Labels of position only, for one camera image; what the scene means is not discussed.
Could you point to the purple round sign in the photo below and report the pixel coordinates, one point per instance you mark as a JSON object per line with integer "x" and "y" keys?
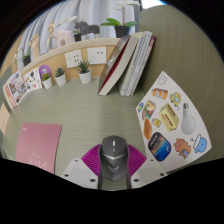
{"x": 44, "y": 69}

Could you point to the white wall socket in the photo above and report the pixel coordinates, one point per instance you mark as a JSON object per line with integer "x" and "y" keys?
{"x": 73, "y": 59}
{"x": 96, "y": 55}

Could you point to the dark cover book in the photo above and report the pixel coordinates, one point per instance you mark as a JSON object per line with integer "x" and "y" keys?
{"x": 113, "y": 66}

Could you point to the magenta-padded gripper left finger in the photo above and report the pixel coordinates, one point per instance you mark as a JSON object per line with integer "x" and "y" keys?
{"x": 89, "y": 163}

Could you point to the beige card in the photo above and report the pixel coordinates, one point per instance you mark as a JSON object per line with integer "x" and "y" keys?
{"x": 4, "y": 118}

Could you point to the white orchid behind horses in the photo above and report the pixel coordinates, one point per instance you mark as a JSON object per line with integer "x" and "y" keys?
{"x": 77, "y": 36}

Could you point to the wooden mannequin figure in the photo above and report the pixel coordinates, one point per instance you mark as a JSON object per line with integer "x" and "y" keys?
{"x": 51, "y": 31}

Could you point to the pink mouse pad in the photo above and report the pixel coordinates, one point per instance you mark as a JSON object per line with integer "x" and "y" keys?
{"x": 38, "y": 143}

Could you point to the dark grey horse figure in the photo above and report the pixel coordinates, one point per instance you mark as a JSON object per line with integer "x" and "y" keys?
{"x": 87, "y": 28}

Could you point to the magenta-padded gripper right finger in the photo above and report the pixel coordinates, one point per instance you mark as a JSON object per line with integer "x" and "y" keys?
{"x": 137, "y": 161}

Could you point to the photo-covered magazine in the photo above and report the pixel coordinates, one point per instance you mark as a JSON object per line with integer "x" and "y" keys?
{"x": 16, "y": 88}

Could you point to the large cartoon sticker sheet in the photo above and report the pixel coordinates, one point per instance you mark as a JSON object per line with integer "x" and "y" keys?
{"x": 170, "y": 116}

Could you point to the thick white book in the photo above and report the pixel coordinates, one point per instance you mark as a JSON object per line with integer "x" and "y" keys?
{"x": 7, "y": 96}

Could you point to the white orchid small black pot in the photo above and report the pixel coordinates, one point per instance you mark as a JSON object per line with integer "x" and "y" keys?
{"x": 26, "y": 60}

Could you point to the small spiky potted plant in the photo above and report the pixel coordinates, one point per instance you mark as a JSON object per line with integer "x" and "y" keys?
{"x": 84, "y": 77}

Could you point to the window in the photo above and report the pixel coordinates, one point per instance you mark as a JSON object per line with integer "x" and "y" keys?
{"x": 151, "y": 3}

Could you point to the small light-green potted plant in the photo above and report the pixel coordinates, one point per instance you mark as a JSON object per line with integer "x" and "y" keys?
{"x": 47, "y": 83}

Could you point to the large white orchid black pot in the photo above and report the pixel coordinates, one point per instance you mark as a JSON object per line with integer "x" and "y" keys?
{"x": 121, "y": 31}

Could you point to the grey computer mouse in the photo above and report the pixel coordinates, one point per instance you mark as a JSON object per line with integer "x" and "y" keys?
{"x": 113, "y": 158}

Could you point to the pink horse figure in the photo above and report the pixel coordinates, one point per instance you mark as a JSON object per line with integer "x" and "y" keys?
{"x": 64, "y": 36}

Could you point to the light wooden desk ledge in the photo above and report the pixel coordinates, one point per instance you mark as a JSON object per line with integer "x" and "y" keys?
{"x": 56, "y": 50}

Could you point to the small sticker sheet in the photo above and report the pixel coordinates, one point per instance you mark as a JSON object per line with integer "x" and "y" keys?
{"x": 32, "y": 80}

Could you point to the grey curtain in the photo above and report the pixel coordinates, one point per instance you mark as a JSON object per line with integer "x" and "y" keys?
{"x": 96, "y": 13}

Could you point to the white cover book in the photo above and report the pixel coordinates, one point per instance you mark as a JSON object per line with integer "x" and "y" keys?
{"x": 131, "y": 66}

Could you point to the small dark-green potted plant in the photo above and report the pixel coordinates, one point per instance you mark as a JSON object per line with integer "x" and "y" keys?
{"x": 60, "y": 80}

